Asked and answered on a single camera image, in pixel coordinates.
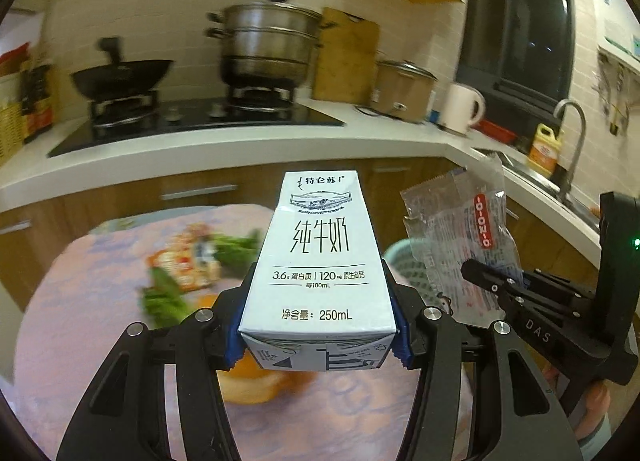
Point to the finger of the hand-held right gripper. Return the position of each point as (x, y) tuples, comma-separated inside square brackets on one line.
[(560, 285), (492, 281)]

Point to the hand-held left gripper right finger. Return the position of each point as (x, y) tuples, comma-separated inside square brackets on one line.
[(403, 341)]

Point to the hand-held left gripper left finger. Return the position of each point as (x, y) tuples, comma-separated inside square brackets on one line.
[(231, 341)]

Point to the orange fruit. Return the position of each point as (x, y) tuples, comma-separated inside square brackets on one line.
[(250, 386)]

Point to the clear plastic wrapper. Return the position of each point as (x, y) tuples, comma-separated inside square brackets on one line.
[(450, 241)]

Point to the green plastic basket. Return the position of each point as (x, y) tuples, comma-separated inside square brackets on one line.
[(405, 266)]

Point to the green leafy vegetable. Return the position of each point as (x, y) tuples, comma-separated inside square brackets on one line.
[(165, 298), (235, 246)]

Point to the orange snack packet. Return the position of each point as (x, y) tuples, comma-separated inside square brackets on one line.
[(185, 261)]

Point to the white milk carton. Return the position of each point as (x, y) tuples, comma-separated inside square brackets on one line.
[(315, 251)]

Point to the person's right hand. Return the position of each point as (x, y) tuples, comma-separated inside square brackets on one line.
[(597, 401)]

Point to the steel sink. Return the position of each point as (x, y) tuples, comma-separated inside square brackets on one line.
[(530, 176)]

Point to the yellow detergent bottle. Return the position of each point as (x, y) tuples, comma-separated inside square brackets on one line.
[(544, 153)]

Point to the steel faucet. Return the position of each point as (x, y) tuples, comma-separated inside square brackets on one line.
[(575, 151)]

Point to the red tray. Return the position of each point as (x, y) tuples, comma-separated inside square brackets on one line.
[(497, 131)]

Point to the floral pink tablecloth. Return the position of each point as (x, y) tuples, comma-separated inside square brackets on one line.
[(65, 341)]

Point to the white electric kettle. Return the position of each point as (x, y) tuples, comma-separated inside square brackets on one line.
[(460, 108)]

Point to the wooden base cabinet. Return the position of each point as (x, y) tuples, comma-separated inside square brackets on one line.
[(125, 196)]

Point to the water heater pipes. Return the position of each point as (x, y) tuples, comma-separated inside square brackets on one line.
[(612, 91)]

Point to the brown rice cooker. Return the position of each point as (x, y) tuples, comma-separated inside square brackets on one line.
[(400, 91)]

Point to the black glass gas stove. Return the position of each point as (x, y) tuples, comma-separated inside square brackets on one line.
[(200, 123)]

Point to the dark window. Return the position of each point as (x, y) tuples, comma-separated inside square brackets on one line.
[(515, 31)]

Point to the wooden cutting board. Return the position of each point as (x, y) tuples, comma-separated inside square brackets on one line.
[(345, 56)]

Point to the white water heater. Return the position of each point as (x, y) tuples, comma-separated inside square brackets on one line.
[(615, 11)]

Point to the black wok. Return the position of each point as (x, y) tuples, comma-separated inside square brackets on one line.
[(125, 78)]

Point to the steel steamer pot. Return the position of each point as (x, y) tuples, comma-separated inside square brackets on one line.
[(270, 41)]

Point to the yellow woven basket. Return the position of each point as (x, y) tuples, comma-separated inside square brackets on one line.
[(10, 133)]

